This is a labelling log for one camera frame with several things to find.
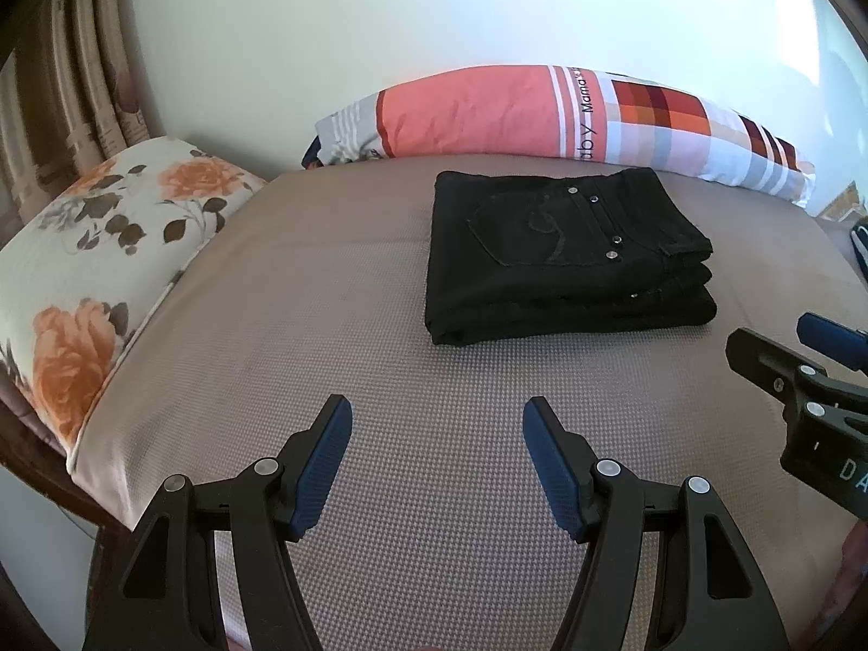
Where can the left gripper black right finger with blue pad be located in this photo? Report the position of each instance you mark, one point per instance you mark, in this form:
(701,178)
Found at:
(709,590)

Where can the floral orange rose pillow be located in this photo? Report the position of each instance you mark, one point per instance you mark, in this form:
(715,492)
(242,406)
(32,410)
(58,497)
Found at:
(83,277)

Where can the black denim pants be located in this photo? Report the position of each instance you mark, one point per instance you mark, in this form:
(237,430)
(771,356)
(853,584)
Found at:
(517,255)

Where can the coral patchwork bolster pillow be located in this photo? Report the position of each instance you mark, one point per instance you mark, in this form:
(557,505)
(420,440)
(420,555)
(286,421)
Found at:
(564,112)

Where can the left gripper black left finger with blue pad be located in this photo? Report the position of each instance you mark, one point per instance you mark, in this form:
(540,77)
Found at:
(164,593)

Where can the beige woven bed sheet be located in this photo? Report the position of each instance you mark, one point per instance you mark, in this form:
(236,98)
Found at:
(437,532)

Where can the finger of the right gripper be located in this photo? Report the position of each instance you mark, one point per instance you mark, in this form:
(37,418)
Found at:
(780,372)
(842,344)

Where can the pile of striped clothes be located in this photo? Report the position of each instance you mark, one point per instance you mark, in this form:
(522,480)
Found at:
(859,238)

